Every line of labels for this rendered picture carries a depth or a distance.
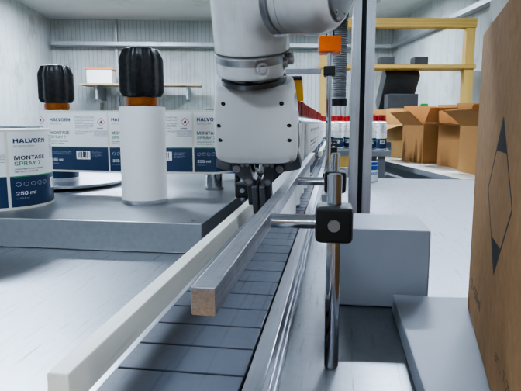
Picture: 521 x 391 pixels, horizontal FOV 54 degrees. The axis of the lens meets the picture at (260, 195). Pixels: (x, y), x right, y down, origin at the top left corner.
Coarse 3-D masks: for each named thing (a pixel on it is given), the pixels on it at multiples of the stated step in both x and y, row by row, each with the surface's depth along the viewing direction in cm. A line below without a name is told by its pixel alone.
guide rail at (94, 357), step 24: (240, 216) 70; (216, 240) 56; (192, 264) 46; (168, 288) 40; (120, 312) 33; (144, 312) 35; (96, 336) 29; (120, 336) 31; (72, 360) 26; (96, 360) 28; (48, 384) 25; (72, 384) 25
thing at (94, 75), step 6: (90, 72) 836; (96, 72) 837; (102, 72) 838; (108, 72) 838; (114, 72) 858; (90, 78) 838; (96, 78) 838; (102, 78) 839; (108, 78) 839; (114, 78) 858
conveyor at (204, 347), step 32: (256, 256) 61; (288, 256) 68; (256, 288) 49; (160, 320) 41; (192, 320) 41; (224, 320) 41; (256, 320) 41; (160, 352) 35; (192, 352) 35; (224, 352) 35; (128, 384) 31; (160, 384) 31; (192, 384) 31; (224, 384) 31
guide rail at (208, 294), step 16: (304, 160) 103; (288, 192) 59; (272, 208) 45; (256, 224) 38; (240, 240) 32; (256, 240) 35; (224, 256) 29; (240, 256) 29; (208, 272) 25; (224, 272) 26; (240, 272) 29; (192, 288) 23; (208, 288) 23; (224, 288) 25; (192, 304) 23; (208, 304) 23
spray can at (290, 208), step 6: (282, 174) 83; (288, 174) 84; (276, 180) 84; (282, 180) 83; (276, 186) 84; (294, 192) 85; (294, 198) 85; (288, 204) 84; (294, 204) 85; (282, 210) 84; (288, 210) 84; (294, 210) 85
